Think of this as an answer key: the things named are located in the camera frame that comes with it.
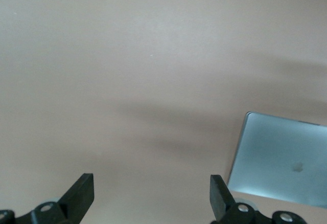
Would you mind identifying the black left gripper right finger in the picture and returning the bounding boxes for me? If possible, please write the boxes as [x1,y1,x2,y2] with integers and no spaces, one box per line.
[209,174,256,224]

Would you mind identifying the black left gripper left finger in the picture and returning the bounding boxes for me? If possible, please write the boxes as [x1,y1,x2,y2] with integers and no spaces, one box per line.
[29,173,95,224]

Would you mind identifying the grey laptop with black keyboard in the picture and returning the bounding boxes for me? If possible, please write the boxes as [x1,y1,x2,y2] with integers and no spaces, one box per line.
[227,110,327,209]

